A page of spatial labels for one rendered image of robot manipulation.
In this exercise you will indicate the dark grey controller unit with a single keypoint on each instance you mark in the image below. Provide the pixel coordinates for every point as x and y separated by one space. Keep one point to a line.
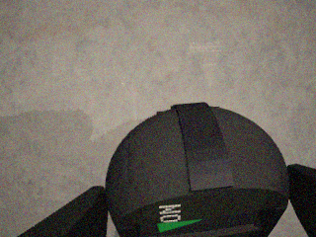
197 171

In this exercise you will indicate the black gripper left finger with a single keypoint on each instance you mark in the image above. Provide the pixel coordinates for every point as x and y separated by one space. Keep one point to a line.
85 216

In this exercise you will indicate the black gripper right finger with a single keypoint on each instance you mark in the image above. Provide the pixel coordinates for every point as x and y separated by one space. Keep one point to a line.
302 194

